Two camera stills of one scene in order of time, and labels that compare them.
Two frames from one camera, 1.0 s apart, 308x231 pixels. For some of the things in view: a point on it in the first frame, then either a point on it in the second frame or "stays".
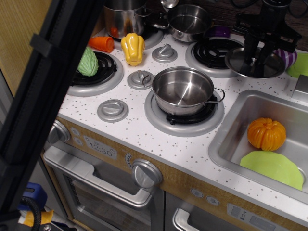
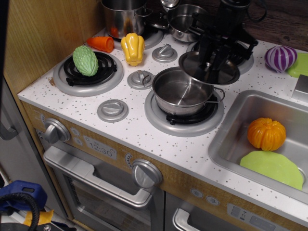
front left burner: [109, 73] stays
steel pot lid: [236, 62] -> [226, 72]
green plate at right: [300, 67] stays
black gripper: [255, 28] -> [226, 30]
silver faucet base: [301, 92] stays
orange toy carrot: [105, 44] stays
